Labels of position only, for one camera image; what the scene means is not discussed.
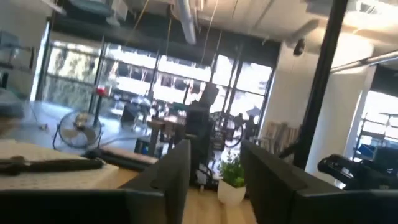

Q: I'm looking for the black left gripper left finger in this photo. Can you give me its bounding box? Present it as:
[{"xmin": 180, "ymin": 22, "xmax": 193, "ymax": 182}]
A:
[{"xmin": 119, "ymin": 139, "xmax": 192, "ymax": 224}]

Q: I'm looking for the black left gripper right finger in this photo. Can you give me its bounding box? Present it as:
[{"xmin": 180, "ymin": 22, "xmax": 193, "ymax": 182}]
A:
[{"xmin": 240, "ymin": 139, "xmax": 308, "ymax": 224}]

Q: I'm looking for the black handled kitchen knife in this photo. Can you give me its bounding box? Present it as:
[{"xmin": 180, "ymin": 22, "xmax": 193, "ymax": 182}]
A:
[{"xmin": 0, "ymin": 156, "xmax": 105, "ymax": 175}]

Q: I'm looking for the green plant sprig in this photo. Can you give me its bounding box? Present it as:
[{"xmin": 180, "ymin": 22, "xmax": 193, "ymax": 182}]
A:
[{"xmin": 216, "ymin": 152, "xmax": 247, "ymax": 207}]

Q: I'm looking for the wooden table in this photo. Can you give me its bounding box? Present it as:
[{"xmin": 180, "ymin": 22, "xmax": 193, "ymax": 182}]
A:
[{"xmin": 146, "ymin": 114, "xmax": 187, "ymax": 156}]

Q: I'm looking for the black equipment tower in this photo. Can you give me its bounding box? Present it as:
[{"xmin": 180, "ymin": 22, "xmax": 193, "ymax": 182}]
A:
[{"xmin": 185, "ymin": 82, "xmax": 220, "ymax": 187}]

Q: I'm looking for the round metal floor fan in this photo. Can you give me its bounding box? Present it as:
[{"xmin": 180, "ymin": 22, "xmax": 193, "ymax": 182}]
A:
[{"xmin": 52, "ymin": 110, "xmax": 103, "ymax": 151}]

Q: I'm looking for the red topped black pole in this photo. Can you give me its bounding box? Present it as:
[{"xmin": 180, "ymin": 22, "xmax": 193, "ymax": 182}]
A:
[{"xmin": 92, "ymin": 88, "xmax": 107, "ymax": 125}]

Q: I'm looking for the white perforated metal rack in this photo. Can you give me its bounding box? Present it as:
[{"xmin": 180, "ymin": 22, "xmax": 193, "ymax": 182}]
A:
[{"xmin": 0, "ymin": 139, "xmax": 121, "ymax": 191}]

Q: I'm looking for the white ceiling pipe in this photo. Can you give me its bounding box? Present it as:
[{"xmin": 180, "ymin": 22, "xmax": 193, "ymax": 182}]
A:
[{"xmin": 177, "ymin": 0, "xmax": 198, "ymax": 46}]

